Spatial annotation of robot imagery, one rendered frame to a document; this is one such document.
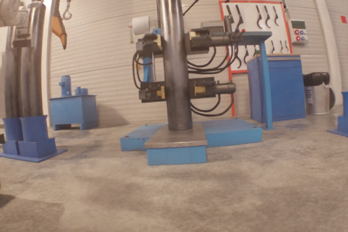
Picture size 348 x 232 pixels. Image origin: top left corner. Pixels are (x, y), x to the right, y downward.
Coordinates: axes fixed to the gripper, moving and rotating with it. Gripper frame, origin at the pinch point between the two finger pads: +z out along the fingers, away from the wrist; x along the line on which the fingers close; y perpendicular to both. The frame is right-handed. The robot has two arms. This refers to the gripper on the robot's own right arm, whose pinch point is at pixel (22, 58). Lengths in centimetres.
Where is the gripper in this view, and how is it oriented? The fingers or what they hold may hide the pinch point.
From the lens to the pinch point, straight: 148.2
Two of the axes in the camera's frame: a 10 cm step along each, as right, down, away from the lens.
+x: 9.7, 0.4, 2.4
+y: 2.1, 3.9, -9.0
